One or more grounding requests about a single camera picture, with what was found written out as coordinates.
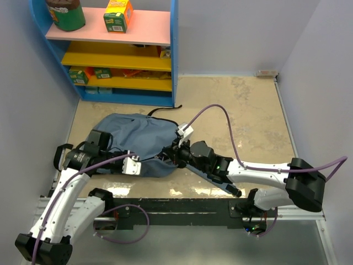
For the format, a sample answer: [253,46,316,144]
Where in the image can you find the small green box on shelf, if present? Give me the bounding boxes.
[94,67,112,79]

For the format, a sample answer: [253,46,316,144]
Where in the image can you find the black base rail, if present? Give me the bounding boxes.
[93,197,279,230]

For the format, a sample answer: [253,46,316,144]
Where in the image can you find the blue shelf unit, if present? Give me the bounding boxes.
[29,1,179,107]

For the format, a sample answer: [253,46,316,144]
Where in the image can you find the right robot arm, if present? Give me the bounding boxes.
[163,140,326,217]

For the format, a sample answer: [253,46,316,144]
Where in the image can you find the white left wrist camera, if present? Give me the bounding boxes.
[122,156,141,175]

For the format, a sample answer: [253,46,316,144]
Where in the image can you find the light blue tissue pack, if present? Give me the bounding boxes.
[84,86,99,94]

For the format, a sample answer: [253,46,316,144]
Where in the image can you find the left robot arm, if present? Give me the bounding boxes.
[15,130,132,264]

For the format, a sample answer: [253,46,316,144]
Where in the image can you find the yellow green carton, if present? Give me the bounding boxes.
[103,0,133,33]

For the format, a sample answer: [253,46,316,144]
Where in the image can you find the white wall label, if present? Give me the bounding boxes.
[254,70,279,78]

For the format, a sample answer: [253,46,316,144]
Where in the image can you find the green brown canister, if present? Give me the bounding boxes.
[45,0,85,31]

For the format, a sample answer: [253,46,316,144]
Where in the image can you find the blue student backpack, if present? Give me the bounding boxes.
[84,113,179,178]

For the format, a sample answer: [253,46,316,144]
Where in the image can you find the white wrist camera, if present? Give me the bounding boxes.
[176,123,194,147]
[122,156,141,175]

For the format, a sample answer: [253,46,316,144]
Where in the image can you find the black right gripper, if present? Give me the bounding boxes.
[163,135,208,173]

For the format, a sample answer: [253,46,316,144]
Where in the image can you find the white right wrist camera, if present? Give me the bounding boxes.
[176,123,194,147]

